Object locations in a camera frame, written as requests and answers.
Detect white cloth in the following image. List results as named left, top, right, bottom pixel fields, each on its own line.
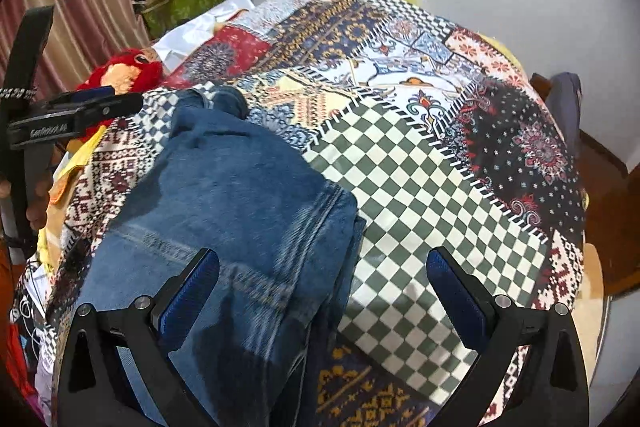
left=150, top=0, right=256, bottom=72

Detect patchwork printed bedsheet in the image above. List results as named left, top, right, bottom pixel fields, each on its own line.
left=15, top=0, right=586, bottom=427

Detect brown wooden post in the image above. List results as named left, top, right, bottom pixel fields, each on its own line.
left=530, top=74, right=556, bottom=104

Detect green patterned bag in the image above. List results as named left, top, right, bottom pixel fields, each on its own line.
left=140, top=0, right=231, bottom=40

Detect blue denim jeans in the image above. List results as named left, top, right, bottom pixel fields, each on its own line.
left=75, top=88, right=368, bottom=427

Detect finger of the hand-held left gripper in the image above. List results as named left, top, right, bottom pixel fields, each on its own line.
left=67, top=87, right=115, bottom=100
left=95, top=93, right=144, bottom=116

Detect yellow orange cloth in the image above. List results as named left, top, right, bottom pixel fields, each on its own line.
left=47, top=138, right=101, bottom=205

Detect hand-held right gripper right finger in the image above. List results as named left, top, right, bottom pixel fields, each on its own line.
left=426, top=247, right=591, bottom=427

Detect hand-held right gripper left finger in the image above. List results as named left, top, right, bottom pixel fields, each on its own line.
left=57, top=248, right=221, bottom=427

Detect red plush toy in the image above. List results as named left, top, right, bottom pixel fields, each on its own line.
left=75, top=48, right=166, bottom=142

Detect red cloth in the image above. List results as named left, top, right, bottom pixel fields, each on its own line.
left=7, top=322, right=36, bottom=403

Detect person's left hand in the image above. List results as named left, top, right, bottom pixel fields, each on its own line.
left=25, top=188, right=50, bottom=235

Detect purple grey backpack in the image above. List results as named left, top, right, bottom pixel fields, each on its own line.
left=547, top=73, right=583, bottom=142

